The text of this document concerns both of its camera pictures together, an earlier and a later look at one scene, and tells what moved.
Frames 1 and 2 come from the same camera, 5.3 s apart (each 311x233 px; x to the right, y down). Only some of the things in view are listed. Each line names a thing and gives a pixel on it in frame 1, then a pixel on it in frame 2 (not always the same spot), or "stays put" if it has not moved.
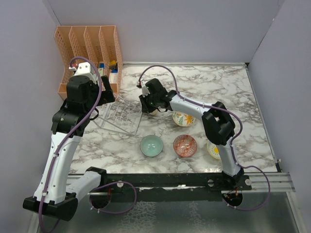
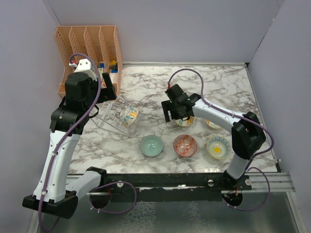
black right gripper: (145, 108) → (166, 106)
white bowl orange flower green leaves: (182, 119) stays put
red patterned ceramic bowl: (184, 145) stays put
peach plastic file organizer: (98, 43) stays put
